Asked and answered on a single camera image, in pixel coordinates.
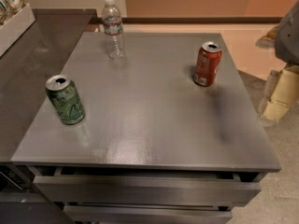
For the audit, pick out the clear plastic water bottle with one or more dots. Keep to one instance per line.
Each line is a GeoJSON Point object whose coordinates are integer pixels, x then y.
{"type": "Point", "coordinates": [113, 29]}

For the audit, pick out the metal drawer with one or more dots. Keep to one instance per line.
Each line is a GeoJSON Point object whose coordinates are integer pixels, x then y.
{"type": "Point", "coordinates": [146, 187]}
{"type": "Point", "coordinates": [134, 215]}

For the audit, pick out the lower metal drawer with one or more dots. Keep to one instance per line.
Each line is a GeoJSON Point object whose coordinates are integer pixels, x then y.
{"type": "Point", "coordinates": [134, 215]}

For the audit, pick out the white snack box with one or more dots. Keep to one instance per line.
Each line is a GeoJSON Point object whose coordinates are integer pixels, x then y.
{"type": "Point", "coordinates": [15, 27]}

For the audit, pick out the green soda can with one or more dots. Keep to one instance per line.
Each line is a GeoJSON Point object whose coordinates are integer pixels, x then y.
{"type": "Point", "coordinates": [62, 93]}

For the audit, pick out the snack packets in box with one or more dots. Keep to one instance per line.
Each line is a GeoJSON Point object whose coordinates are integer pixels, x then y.
{"type": "Point", "coordinates": [9, 8]}

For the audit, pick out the red coke can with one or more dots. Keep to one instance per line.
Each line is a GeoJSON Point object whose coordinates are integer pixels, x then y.
{"type": "Point", "coordinates": [209, 57]}

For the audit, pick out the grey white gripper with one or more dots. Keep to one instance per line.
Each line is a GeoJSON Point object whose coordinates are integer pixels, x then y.
{"type": "Point", "coordinates": [288, 39]}

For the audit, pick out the upper metal drawer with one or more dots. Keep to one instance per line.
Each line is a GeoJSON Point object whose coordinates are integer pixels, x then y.
{"type": "Point", "coordinates": [146, 187]}

